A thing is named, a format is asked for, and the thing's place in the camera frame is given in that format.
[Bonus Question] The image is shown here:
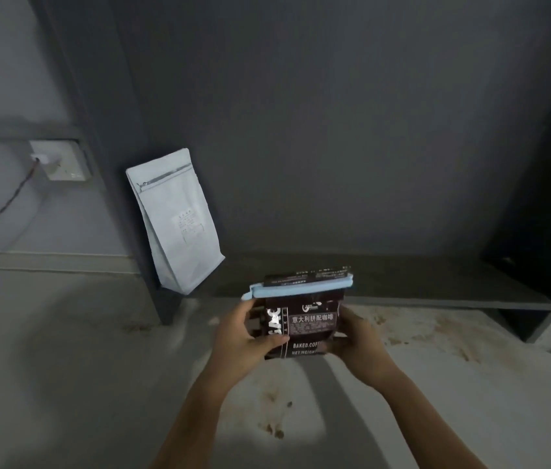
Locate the person's right hand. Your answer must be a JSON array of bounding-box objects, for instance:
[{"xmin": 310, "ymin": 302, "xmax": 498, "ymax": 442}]
[{"xmin": 326, "ymin": 305, "xmax": 398, "ymax": 386}]

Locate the person's left hand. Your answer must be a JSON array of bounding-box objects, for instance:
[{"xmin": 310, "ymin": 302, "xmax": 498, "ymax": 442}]
[{"xmin": 212, "ymin": 298, "xmax": 290, "ymax": 386}]

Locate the black coffee bag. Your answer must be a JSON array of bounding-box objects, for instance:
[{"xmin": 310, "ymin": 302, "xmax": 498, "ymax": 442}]
[{"xmin": 249, "ymin": 264, "xmax": 354, "ymax": 361}]

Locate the light blue sealing clip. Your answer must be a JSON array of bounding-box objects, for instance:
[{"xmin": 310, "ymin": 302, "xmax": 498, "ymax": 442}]
[{"xmin": 241, "ymin": 273, "xmax": 355, "ymax": 301}]

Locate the dark grey shelf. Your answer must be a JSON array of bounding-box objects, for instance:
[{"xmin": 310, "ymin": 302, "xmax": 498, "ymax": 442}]
[{"xmin": 26, "ymin": 0, "xmax": 551, "ymax": 343}]

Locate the person's left forearm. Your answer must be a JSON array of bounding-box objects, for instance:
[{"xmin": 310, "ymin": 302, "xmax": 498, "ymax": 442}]
[{"xmin": 150, "ymin": 365, "xmax": 238, "ymax": 469}]

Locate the person's right forearm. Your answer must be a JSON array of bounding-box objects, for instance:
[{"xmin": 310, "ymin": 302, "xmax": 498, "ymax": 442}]
[{"xmin": 374, "ymin": 368, "xmax": 489, "ymax": 469}]

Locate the white zip pouch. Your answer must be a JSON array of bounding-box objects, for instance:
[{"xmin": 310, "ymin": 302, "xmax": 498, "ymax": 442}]
[{"xmin": 125, "ymin": 148, "xmax": 226, "ymax": 296}]

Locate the white wall socket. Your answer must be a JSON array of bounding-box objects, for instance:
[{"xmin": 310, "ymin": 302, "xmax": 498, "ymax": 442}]
[{"xmin": 29, "ymin": 139, "xmax": 93, "ymax": 182}]

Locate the dark braided cable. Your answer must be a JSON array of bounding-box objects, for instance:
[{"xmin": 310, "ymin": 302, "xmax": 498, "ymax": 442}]
[{"xmin": 0, "ymin": 158, "xmax": 42, "ymax": 245}]

